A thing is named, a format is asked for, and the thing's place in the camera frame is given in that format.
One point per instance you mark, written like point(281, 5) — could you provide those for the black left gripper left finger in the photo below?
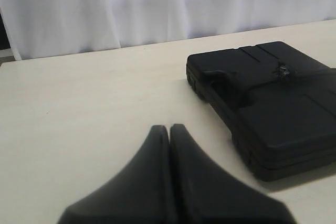
point(140, 193)

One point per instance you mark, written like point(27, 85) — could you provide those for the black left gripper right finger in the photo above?
point(205, 193)

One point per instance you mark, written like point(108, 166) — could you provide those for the black plastic carrying case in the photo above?
point(277, 102)

